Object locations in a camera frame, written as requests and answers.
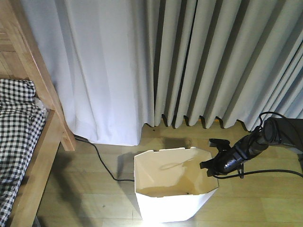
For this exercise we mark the white plastic trash bin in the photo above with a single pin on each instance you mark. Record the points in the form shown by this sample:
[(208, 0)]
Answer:
[(170, 185)]

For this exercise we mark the black white checkered bedding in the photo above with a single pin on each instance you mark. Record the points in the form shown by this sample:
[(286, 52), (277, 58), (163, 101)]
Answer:
[(21, 124)]

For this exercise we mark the grey pleated curtain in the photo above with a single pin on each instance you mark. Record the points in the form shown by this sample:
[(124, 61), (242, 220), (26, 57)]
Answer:
[(230, 60)]

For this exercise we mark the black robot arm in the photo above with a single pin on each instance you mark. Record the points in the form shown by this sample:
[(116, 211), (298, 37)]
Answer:
[(274, 131)]

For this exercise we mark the white curtain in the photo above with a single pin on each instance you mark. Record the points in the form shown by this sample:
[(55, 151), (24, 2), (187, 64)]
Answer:
[(96, 54)]

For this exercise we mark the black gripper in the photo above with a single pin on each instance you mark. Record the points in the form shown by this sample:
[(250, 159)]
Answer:
[(228, 158)]

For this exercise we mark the wooden bed frame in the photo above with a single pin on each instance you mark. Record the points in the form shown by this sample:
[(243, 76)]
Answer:
[(20, 59)]

